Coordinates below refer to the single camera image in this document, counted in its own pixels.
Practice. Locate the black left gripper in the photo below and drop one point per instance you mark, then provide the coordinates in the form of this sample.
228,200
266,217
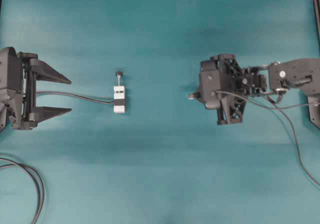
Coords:
24,70

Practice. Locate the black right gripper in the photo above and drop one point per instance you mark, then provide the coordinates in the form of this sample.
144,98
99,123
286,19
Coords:
231,99

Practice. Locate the white female connector block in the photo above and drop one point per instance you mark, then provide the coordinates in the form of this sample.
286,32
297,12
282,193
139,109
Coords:
119,99

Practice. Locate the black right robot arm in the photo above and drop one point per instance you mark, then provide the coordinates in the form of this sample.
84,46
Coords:
279,77

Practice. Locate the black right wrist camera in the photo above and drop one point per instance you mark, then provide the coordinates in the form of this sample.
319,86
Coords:
209,83

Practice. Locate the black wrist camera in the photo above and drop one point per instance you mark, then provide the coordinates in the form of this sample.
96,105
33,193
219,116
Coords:
209,83
11,89

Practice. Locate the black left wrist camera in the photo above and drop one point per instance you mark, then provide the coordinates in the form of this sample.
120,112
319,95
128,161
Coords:
11,89

